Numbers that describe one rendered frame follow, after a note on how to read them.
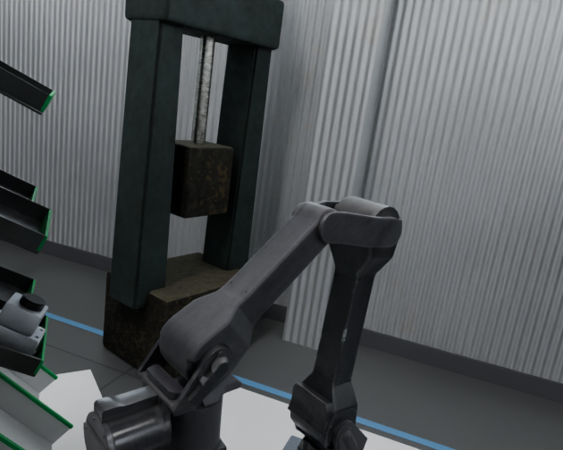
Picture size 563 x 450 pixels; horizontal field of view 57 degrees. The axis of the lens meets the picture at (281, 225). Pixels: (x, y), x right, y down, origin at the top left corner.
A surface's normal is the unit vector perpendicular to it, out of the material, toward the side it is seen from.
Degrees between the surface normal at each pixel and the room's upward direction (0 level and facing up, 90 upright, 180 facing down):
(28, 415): 90
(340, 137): 90
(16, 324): 86
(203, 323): 31
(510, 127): 90
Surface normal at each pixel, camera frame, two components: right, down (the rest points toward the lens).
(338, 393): 0.65, -0.26
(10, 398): 0.36, 0.27
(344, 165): -0.36, 0.18
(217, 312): -0.27, -0.80
